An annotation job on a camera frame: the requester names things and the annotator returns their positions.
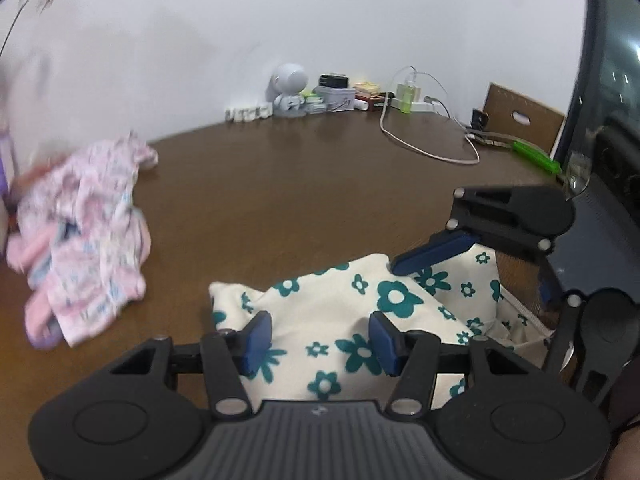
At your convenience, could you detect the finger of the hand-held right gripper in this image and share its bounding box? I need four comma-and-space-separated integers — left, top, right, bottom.
539, 260, 621, 405
391, 186, 553, 277

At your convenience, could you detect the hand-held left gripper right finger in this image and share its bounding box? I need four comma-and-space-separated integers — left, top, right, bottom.
369, 311, 526, 417

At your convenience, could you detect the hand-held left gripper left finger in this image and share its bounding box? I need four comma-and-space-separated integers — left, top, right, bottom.
107, 311, 273, 420

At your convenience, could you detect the cream green-flowered garment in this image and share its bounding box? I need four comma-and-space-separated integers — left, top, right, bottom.
209, 247, 576, 408

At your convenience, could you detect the green plastic stick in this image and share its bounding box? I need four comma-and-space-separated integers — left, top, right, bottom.
510, 140, 561, 175

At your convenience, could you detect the white power strip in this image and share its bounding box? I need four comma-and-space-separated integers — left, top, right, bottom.
390, 96, 437, 114

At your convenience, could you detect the brown cardboard box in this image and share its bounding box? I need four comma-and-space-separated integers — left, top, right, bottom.
482, 81, 567, 157

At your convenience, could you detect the green bottle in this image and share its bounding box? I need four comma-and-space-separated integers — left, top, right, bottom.
397, 80, 419, 111

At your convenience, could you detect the dark red box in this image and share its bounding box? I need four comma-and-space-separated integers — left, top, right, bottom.
355, 92, 396, 112

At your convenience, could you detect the grey tin box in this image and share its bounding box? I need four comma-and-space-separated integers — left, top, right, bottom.
314, 86, 357, 112

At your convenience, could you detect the dark screen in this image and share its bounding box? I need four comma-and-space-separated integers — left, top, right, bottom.
565, 0, 640, 126

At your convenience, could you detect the pink floral garment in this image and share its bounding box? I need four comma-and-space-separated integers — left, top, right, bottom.
5, 132, 160, 348

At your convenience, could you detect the pink purple sock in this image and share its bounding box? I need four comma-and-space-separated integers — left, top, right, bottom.
25, 290, 67, 349

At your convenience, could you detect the white robot toy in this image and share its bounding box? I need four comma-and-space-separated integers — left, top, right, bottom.
267, 62, 309, 120

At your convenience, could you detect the row of white blocks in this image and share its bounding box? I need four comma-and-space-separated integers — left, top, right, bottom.
225, 102, 273, 124

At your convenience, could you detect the plain pink garment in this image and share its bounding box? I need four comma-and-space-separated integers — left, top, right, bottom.
6, 232, 52, 274

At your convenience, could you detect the white cable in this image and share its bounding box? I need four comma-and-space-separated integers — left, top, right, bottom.
380, 101, 481, 166

